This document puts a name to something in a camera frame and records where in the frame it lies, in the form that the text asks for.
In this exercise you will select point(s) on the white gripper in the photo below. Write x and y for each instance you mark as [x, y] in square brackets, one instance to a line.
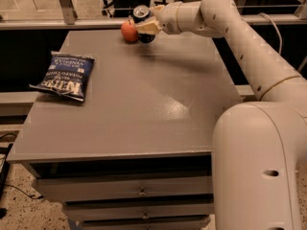
[168, 16]

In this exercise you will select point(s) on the blue pepsi can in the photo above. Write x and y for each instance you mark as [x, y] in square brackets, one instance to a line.
[140, 15]

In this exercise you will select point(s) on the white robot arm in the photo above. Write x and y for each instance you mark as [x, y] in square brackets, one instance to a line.
[258, 145]

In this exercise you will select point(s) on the red apple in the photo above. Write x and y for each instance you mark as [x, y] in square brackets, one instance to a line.
[129, 32]

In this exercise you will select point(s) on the blue potato chip bag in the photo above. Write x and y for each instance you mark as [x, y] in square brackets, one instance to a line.
[67, 76]

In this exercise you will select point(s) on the grey drawer cabinet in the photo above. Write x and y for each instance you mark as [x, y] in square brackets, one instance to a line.
[135, 154]

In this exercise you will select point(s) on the grey metal railing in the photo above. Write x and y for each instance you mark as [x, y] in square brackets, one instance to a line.
[56, 15]

